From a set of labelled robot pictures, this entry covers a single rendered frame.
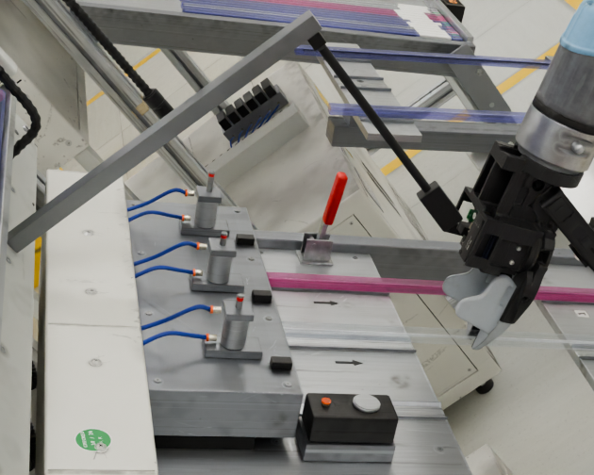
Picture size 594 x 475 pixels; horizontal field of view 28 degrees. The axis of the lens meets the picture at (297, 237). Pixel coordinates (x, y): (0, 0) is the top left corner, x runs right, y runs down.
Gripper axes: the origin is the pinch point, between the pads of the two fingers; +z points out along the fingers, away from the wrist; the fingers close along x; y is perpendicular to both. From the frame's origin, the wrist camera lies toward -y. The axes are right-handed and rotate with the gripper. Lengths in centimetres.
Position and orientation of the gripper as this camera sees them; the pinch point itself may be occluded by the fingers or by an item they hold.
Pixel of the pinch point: (483, 334)
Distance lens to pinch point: 122.7
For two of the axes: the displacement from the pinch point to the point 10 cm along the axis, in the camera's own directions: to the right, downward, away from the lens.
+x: 1.8, 4.8, -8.6
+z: -3.4, 8.5, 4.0
